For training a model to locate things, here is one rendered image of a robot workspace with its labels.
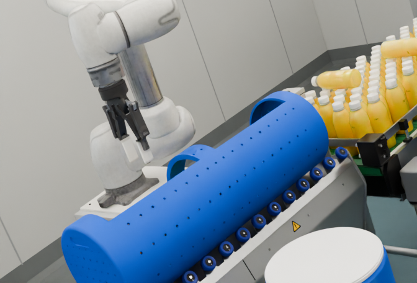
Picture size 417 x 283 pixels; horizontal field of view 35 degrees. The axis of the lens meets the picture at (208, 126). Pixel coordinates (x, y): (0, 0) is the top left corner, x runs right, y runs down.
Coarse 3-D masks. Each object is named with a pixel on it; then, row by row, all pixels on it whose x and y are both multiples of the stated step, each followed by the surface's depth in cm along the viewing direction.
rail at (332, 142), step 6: (330, 138) 234; (336, 138) 232; (342, 138) 230; (348, 138) 228; (354, 138) 226; (360, 138) 224; (330, 144) 235; (336, 144) 233; (342, 144) 231; (348, 144) 229; (354, 144) 227
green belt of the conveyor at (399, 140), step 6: (414, 120) 244; (414, 126) 239; (408, 132) 236; (396, 138) 235; (402, 138) 233; (396, 144) 230; (330, 150) 245; (354, 156) 232; (360, 162) 227; (360, 168) 226; (366, 168) 224; (372, 168) 223; (378, 168) 221; (366, 174) 226; (372, 174) 225; (378, 174) 223
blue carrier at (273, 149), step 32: (288, 96) 213; (256, 128) 198; (288, 128) 202; (320, 128) 209; (224, 160) 187; (256, 160) 191; (288, 160) 199; (320, 160) 216; (160, 192) 174; (192, 192) 177; (224, 192) 182; (256, 192) 190; (96, 224) 164; (128, 224) 166; (160, 224) 168; (192, 224) 173; (224, 224) 182; (64, 256) 178; (96, 256) 164; (128, 256) 161; (160, 256) 166; (192, 256) 175
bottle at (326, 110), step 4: (320, 104) 242; (324, 104) 241; (328, 104) 241; (320, 108) 242; (324, 108) 241; (328, 108) 240; (332, 108) 241; (320, 112) 242; (324, 112) 241; (328, 112) 240; (332, 112) 240; (324, 116) 241; (328, 116) 240; (332, 116) 241; (324, 120) 242; (328, 120) 241; (332, 120) 241; (328, 124) 242; (332, 124) 241; (328, 128) 242; (332, 128) 242; (328, 132) 243; (332, 132) 242; (328, 136) 244; (332, 136) 243; (336, 136) 243; (332, 148) 245
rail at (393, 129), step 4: (416, 104) 236; (412, 108) 234; (416, 108) 235; (408, 112) 232; (412, 112) 233; (416, 112) 235; (404, 116) 230; (408, 116) 232; (412, 116) 233; (408, 120) 232; (396, 124) 226; (388, 128) 224; (392, 128) 225; (396, 128) 226; (384, 132) 222; (388, 132) 223; (392, 132) 225; (396, 132) 226; (388, 136) 223
